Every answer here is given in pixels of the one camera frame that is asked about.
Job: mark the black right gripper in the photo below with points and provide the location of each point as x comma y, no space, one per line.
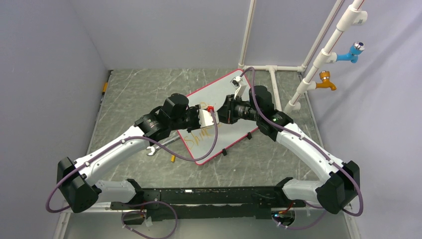
226,112

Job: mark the white floor pipe frame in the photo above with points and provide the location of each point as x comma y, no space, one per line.
284,81

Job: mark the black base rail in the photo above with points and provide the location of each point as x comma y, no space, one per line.
259,202

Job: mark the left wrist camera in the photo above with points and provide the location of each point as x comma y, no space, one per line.
208,117

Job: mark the silver combination wrench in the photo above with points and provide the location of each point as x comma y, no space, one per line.
153,149

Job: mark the orange tap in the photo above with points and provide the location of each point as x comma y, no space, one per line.
325,83

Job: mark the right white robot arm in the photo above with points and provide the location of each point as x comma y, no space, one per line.
338,182

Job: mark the white corner pipe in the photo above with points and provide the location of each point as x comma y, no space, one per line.
248,26

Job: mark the red-framed whiteboard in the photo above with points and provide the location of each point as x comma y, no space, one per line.
198,142

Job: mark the blue tap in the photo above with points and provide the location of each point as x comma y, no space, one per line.
352,56

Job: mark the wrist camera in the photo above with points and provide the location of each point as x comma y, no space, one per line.
208,117
240,86

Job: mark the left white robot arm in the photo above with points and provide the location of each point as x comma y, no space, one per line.
80,182

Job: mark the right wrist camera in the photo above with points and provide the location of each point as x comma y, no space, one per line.
240,86

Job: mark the white pipe with taps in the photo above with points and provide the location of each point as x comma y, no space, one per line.
353,15

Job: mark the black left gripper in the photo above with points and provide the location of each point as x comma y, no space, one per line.
195,111

